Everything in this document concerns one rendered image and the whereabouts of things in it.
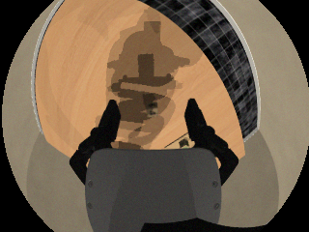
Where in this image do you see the beige letter block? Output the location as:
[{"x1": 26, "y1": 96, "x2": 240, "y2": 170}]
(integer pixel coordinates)
[
  {"x1": 179, "y1": 140, "x2": 189, "y2": 148},
  {"x1": 146, "y1": 102, "x2": 158, "y2": 117}
]

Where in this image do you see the tan flat mat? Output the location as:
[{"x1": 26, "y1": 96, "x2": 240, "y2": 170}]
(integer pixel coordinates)
[{"x1": 164, "y1": 133, "x2": 195, "y2": 149}]

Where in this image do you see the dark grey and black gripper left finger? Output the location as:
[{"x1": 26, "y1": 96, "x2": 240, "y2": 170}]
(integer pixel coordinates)
[{"x1": 70, "y1": 100, "x2": 121, "y2": 185}]

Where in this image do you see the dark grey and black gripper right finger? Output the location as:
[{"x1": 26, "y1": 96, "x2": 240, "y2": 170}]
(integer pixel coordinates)
[{"x1": 184, "y1": 99, "x2": 239, "y2": 186}]

